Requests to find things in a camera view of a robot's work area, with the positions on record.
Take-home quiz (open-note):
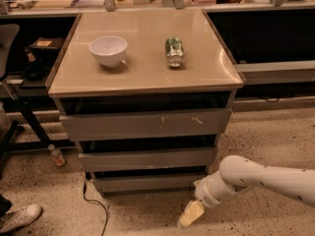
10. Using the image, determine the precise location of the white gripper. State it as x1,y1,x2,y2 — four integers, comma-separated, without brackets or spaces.
177,171,252,227

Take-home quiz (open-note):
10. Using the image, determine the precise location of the grey bottom drawer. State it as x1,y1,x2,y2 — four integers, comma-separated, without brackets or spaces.
93,173,206,193

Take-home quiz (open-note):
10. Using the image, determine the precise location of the grey drawer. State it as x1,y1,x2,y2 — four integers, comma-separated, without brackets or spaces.
60,108,231,142
79,147,217,172
93,173,206,193

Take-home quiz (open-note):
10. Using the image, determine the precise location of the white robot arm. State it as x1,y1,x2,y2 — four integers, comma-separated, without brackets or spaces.
177,155,315,228

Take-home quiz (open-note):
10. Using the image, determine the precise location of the grey middle drawer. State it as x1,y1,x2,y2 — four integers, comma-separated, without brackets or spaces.
79,147,217,172

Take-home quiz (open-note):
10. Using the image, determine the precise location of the grey top drawer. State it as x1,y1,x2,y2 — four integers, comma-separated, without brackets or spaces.
60,108,231,142

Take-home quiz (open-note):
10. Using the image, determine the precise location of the grey drawer cabinet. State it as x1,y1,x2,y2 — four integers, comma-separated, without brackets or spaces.
45,7,246,198

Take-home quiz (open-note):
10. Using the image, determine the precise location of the small plastic bottle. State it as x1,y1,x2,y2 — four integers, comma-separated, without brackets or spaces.
48,145,66,166

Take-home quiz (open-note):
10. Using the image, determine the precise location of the green soda can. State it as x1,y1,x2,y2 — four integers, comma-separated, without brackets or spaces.
164,36,185,68

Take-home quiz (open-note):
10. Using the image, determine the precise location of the white sneaker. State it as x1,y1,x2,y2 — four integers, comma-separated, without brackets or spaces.
0,204,42,234

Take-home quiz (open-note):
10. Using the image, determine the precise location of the white bowl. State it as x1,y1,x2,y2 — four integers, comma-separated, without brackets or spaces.
89,36,128,68

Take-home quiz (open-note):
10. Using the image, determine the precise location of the black box on shelf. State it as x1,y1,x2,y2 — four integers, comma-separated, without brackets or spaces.
29,37,65,58

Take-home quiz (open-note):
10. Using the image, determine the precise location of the black office chair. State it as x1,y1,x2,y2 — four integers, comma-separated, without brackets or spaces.
0,24,20,168

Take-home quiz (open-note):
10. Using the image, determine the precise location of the black floor cable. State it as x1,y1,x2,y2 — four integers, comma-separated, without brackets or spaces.
82,172,109,236

